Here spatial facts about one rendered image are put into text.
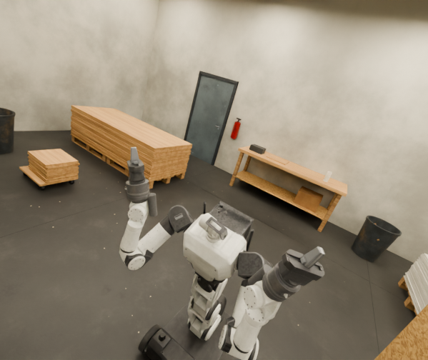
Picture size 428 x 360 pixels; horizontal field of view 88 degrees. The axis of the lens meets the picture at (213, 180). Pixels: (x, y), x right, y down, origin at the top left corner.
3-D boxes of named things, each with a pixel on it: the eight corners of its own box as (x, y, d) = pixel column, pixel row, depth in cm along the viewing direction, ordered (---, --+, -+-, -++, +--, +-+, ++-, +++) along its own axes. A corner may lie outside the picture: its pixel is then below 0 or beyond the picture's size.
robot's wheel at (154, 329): (155, 333, 181) (159, 318, 174) (159, 338, 179) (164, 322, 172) (136, 355, 165) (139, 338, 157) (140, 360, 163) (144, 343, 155)
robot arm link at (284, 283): (331, 287, 57) (301, 306, 63) (319, 255, 65) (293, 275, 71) (290, 272, 54) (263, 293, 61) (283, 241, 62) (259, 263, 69)
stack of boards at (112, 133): (184, 178, 472) (193, 143, 442) (147, 190, 385) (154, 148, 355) (112, 138, 570) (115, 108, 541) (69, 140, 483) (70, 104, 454)
